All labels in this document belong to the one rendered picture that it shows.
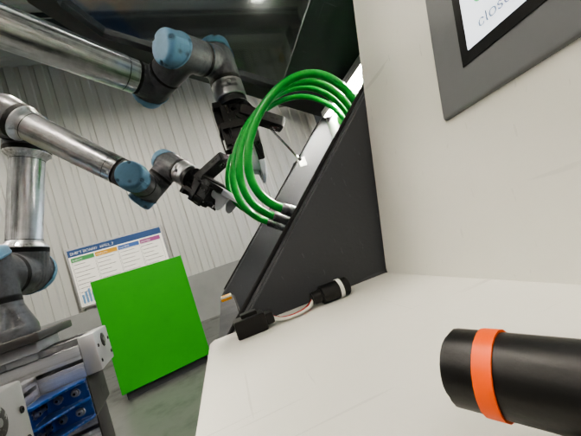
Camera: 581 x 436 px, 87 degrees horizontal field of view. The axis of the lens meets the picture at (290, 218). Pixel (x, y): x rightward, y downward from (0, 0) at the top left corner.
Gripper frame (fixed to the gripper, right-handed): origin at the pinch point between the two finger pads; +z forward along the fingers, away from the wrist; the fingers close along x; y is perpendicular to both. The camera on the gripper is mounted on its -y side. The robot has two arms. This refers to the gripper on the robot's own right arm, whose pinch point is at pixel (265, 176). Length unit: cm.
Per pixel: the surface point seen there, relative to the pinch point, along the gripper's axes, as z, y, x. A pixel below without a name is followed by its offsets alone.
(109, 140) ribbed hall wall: -311, 166, -635
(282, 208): 11.1, 4.7, 25.6
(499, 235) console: 20, -3, 53
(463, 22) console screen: 5, -7, 53
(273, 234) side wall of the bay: 12.4, -2.9, -30.1
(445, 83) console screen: 8, -6, 50
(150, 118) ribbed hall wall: -345, 73, -643
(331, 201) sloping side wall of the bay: 13.2, 1.1, 35.9
